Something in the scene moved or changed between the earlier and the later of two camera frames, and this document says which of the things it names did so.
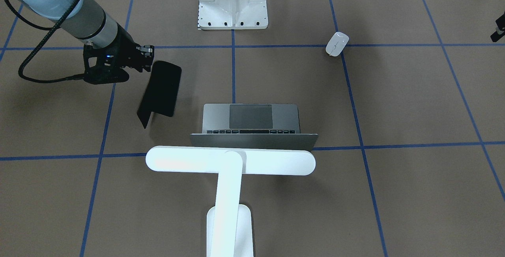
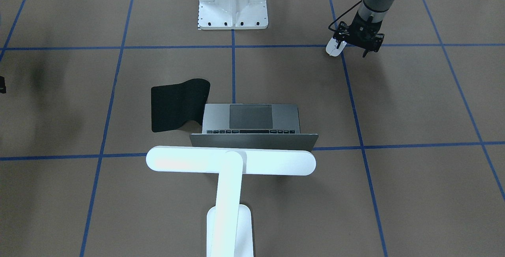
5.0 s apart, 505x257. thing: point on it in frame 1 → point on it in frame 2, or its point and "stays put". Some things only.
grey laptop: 253,126 stays put
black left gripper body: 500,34 → 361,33
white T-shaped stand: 230,225 stays put
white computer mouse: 337,44 stays put
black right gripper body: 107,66 → 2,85
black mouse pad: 161,96 → 172,105
